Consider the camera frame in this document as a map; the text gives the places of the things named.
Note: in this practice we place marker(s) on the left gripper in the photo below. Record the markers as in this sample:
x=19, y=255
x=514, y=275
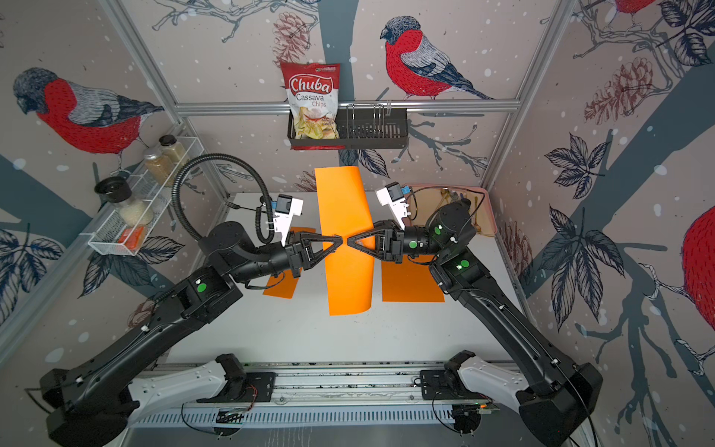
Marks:
x=301, y=255

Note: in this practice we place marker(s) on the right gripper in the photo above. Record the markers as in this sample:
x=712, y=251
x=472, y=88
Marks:
x=393, y=249

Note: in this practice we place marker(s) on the orange paper sheet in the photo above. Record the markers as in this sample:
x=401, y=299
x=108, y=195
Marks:
x=409, y=282
x=285, y=286
x=344, y=212

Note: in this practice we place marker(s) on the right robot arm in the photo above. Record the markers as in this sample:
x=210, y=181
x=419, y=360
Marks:
x=561, y=395

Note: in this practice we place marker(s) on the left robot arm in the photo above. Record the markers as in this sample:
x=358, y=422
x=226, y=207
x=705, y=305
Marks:
x=94, y=403

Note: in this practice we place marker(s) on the pink tray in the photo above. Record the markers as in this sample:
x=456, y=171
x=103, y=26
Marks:
x=489, y=218

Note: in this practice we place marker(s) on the black fork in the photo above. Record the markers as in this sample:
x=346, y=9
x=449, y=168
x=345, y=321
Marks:
x=235, y=206

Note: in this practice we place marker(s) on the red cassava chips bag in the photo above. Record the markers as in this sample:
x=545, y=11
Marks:
x=313, y=96

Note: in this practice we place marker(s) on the brown spice jar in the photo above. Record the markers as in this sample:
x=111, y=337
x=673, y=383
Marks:
x=162, y=168

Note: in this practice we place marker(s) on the tan spice jar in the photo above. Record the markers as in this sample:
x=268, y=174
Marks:
x=173, y=149

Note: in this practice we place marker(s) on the small red packet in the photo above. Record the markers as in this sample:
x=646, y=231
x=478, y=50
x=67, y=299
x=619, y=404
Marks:
x=133, y=238

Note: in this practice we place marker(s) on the black lid rice jar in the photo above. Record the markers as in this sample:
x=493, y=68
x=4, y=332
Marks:
x=133, y=211

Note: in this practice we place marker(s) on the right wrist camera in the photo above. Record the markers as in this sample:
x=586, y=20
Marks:
x=394, y=197

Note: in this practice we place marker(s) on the black wire wall basket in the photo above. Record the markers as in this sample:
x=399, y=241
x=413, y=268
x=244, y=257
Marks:
x=377, y=127

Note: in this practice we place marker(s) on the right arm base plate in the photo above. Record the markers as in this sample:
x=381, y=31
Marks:
x=445, y=385

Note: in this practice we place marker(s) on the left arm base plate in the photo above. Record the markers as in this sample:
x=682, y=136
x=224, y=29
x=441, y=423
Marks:
x=253, y=387

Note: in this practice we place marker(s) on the clear acrylic wall shelf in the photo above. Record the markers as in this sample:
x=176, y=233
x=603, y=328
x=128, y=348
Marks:
x=104, y=238

